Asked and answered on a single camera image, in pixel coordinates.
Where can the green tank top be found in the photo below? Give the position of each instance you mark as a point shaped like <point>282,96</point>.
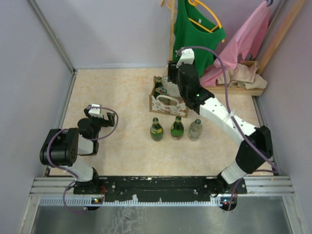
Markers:
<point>189,34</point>

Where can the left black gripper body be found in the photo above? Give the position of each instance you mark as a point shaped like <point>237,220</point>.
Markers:
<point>98,123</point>

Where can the patterned canvas tote bag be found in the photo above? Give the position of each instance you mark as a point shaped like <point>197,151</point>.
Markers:
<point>169,102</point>

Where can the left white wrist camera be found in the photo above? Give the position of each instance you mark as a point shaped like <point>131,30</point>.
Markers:
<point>94,110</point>

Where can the white cable duct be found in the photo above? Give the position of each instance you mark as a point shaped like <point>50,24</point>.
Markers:
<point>95,202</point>

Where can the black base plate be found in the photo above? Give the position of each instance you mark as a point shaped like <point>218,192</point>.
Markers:
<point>155,188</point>

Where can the wooden clothes rack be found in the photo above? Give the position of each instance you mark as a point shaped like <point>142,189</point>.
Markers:
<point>287,17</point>

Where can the pink shirt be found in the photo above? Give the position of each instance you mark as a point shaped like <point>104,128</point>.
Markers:
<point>248,38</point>

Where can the aluminium frame rail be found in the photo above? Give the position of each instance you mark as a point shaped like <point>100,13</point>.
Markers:
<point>255,186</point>

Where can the beige crumpled cloth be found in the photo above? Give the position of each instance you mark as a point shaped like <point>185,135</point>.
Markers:
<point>244,76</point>

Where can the green bottle red label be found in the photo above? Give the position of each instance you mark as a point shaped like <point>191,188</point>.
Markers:
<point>177,128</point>

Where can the clear bottle green cap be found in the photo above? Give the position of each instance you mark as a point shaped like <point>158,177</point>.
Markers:
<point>195,130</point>

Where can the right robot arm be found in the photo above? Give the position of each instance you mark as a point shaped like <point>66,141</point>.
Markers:
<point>255,143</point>

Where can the dark green bottle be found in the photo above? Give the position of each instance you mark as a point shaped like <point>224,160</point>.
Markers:
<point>158,89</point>

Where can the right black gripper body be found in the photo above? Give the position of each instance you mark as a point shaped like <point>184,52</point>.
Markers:
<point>184,92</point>

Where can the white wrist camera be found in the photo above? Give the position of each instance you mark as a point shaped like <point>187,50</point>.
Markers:
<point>186,56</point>
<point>94,110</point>

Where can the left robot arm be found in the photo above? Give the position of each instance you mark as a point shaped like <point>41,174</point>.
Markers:
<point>63,147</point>

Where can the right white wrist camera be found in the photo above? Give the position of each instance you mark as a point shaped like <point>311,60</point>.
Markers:
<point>186,56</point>

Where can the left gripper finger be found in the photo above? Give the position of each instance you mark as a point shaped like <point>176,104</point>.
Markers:
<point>111,119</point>
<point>86,111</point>

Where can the green bottle yellow label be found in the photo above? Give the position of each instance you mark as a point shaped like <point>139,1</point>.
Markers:
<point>156,130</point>

